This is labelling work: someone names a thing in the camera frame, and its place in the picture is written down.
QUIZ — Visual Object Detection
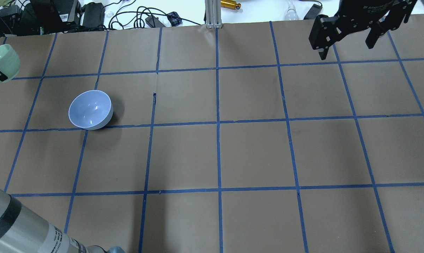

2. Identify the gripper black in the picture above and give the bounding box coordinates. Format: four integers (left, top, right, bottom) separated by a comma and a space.
309, 0, 417, 60

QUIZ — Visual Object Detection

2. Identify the green bowl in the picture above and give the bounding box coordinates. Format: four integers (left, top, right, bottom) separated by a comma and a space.
0, 44, 20, 82

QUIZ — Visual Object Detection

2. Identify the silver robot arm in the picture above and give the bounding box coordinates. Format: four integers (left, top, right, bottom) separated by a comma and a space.
0, 189, 105, 253

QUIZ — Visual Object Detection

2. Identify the blue bowl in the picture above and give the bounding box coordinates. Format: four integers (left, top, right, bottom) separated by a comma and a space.
68, 90, 114, 130

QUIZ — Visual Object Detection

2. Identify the black power adapter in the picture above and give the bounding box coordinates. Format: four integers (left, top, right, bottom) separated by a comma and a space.
303, 4, 322, 20

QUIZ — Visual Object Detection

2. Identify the white light bulb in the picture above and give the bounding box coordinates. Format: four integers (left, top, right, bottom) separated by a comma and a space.
285, 0, 299, 21

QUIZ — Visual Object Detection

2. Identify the black laptop bag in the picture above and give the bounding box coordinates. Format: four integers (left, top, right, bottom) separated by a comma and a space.
0, 0, 81, 37

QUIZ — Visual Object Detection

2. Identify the yellow brass tool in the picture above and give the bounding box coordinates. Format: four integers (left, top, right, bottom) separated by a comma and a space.
220, 0, 241, 10

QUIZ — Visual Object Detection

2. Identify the aluminium frame post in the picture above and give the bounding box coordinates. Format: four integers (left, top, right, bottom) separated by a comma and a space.
205, 0, 223, 29

